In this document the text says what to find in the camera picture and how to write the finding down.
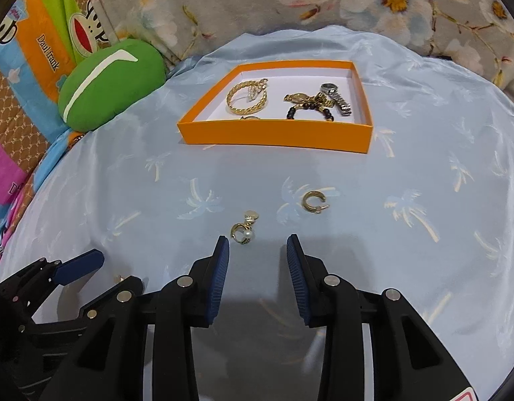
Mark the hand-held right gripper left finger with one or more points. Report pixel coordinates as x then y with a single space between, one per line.
217 284

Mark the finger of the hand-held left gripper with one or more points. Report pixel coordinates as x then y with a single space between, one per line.
102 296
79 265

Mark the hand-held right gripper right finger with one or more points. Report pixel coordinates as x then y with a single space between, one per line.
298 284

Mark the small gold hoop earring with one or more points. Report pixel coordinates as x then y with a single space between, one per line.
306 204

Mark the orange cardboard box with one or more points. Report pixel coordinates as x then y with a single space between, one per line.
273 138

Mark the gold wristwatch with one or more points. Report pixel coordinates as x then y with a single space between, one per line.
296 97

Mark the silver wristwatch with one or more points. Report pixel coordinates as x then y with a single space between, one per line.
329 88

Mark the light blue palm print sheet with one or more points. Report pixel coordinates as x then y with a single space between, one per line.
365 217

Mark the green round pillow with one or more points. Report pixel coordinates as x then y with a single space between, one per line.
115 83

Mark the colourful cartoon printed blanket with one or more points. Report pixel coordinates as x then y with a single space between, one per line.
35 50

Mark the grey floral blanket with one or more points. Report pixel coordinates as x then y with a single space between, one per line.
198 8

